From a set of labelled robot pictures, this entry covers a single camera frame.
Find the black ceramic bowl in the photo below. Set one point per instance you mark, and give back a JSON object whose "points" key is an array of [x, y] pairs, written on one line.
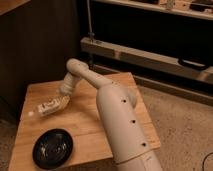
{"points": [[52, 149]]}

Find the wooden shelf with items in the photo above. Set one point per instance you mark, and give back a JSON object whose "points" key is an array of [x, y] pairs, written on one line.
{"points": [[168, 7]]}

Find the small white labelled bottle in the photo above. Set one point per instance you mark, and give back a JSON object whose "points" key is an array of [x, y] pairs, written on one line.
{"points": [[46, 108]]}

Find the grey metal beam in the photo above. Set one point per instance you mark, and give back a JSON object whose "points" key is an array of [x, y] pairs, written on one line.
{"points": [[145, 59]]}

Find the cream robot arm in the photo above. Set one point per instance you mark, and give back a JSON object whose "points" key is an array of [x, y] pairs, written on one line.
{"points": [[115, 103]]}

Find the vertical metal pole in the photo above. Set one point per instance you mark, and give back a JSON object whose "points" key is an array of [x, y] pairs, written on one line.
{"points": [[90, 33]]}

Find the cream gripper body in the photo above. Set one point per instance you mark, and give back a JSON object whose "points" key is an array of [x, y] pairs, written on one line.
{"points": [[68, 84]]}

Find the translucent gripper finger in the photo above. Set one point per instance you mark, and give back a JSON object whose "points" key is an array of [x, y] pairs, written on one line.
{"points": [[63, 100]]}

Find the black handle on beam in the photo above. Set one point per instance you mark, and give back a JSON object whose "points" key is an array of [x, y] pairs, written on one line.
{"points": [[192, 65]]}

